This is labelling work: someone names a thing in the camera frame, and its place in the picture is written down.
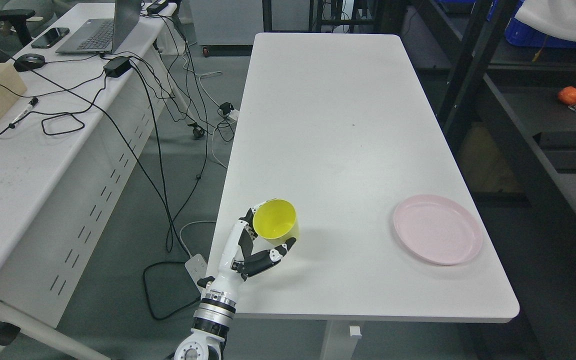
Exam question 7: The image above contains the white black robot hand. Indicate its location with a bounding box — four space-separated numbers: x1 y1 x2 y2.
199 201 297 303

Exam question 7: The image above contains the yellow plastic cup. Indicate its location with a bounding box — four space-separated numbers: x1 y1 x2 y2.
253 198 300 246

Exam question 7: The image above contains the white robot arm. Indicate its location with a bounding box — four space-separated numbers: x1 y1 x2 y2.
173 294 236 360

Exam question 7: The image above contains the dark metal shelf rack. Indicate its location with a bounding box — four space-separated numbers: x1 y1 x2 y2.
394 0 576 360

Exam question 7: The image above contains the white power strip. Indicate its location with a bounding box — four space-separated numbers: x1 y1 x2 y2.
183 253 207 291

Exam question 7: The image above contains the white table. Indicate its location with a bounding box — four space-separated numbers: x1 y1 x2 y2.
208 32 520 360

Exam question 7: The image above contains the pink plastic plate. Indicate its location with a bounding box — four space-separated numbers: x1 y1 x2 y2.
393 194 483 265

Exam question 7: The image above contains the white side desk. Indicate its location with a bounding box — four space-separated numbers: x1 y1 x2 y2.
0 3 176 360

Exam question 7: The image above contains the black power adapter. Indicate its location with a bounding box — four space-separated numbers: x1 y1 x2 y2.
103 55 132 78

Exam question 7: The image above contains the black marker pen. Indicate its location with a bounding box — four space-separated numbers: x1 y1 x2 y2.
7 96 39 129

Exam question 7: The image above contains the grey laptop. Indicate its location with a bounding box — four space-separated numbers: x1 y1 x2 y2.
55 0 142 55

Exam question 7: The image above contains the black computer mouse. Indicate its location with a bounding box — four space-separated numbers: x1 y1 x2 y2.
13 53 47 72

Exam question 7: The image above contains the black smartphone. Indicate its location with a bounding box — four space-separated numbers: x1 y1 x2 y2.
30 27 70 49

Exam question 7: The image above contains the black office chair armrest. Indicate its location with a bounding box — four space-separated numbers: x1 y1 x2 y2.
0 9 35 46

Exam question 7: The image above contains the blue plastic crate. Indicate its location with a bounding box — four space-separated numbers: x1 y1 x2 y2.
504 15 576 50

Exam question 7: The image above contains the orange toy object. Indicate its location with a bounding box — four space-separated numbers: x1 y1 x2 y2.
557 86 576 106

